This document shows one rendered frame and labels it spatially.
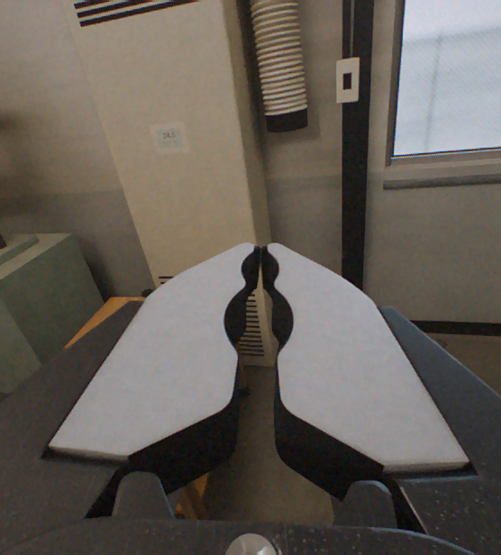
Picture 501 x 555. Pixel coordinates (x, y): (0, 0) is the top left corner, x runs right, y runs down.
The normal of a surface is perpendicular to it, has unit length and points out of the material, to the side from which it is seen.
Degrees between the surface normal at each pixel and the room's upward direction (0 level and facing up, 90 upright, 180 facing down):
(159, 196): 90
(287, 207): 90
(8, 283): 90
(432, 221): 90
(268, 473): 0
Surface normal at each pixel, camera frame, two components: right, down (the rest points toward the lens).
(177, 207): -0.22, 0.53
